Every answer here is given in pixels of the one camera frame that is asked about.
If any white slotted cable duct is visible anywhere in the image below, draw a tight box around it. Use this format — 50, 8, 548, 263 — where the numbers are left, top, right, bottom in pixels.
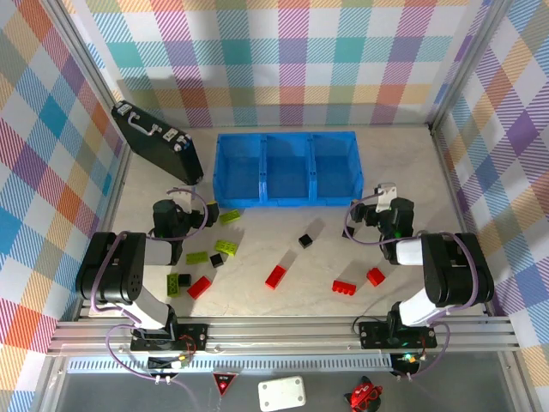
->
67, 358, 394, 373

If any red clamp front ledge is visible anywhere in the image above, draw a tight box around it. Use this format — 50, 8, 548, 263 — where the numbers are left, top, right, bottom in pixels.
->
344, 375, 384, 411

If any black briefcase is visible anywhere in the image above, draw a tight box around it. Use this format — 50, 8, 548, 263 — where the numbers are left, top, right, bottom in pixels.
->
111, 100, 205, 186

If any white plastic box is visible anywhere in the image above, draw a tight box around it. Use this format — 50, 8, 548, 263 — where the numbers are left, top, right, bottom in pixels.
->
256, 375, 309, 412

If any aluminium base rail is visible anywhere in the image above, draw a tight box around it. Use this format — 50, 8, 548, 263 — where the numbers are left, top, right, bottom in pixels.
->
46, 317, 522, 357

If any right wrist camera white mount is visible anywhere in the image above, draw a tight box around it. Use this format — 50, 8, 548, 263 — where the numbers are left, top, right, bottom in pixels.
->
375, 182, 398, 214

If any aluminium side rail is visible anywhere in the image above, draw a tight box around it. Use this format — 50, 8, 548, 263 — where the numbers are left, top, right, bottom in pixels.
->
428, 124, 498, 318
75, 143, 134, 321

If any aluminium frame post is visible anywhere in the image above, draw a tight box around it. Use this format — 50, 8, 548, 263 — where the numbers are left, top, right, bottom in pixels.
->
45, 0, 132, 149
426, 0, 516, 134

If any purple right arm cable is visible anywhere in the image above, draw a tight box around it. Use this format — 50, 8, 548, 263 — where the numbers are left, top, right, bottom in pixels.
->
345, 191, 484, 381

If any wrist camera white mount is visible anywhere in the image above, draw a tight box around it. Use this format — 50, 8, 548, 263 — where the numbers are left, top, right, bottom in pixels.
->
375, 182, 398, 214
169, 184, 196, 214

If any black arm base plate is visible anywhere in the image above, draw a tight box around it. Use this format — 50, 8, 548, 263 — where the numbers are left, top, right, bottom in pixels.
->
130, 322, 210, 352
358, 319, 438, 349

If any small connector board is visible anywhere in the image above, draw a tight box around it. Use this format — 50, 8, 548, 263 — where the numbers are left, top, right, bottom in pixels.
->
392, 351, 430, 368
148, 354, 192, 371

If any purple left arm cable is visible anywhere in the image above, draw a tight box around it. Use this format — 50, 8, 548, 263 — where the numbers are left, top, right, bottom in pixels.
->
91, 184, 211, 381

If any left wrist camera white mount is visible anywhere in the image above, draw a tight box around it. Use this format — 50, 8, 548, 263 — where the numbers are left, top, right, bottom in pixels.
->
169, 184, 196, 214

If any red triangle sign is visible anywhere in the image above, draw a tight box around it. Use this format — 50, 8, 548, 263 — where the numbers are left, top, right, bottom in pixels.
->
212, 372, 238, 398

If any blue three-compartment bin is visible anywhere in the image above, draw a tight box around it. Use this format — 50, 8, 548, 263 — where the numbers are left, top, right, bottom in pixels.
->
211, 130, 365, 209

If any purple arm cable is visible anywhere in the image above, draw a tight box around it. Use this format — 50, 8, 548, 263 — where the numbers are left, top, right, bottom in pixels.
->
345, 191, 484, 381
91, 184, 211, 381

